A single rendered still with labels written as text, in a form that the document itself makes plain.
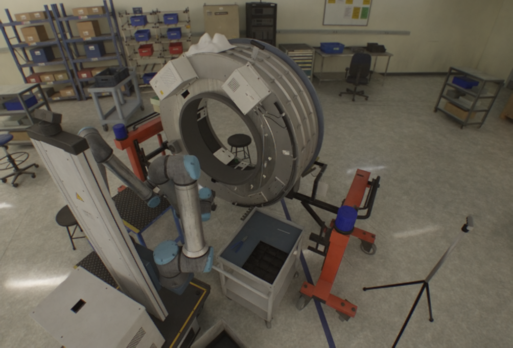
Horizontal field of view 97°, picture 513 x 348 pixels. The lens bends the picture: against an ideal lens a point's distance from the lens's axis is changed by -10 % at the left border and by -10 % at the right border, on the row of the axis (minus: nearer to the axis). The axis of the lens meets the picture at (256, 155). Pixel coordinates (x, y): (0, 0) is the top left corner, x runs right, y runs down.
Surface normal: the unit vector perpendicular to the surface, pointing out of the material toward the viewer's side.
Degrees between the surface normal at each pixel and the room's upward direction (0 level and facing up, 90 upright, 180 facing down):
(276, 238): 0
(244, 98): 90
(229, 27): 90
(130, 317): 0
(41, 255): 0
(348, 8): 90
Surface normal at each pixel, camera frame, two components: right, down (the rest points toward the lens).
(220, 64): -0.51, 0.49
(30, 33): 0.16, 0.56
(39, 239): 0.00, -0.83
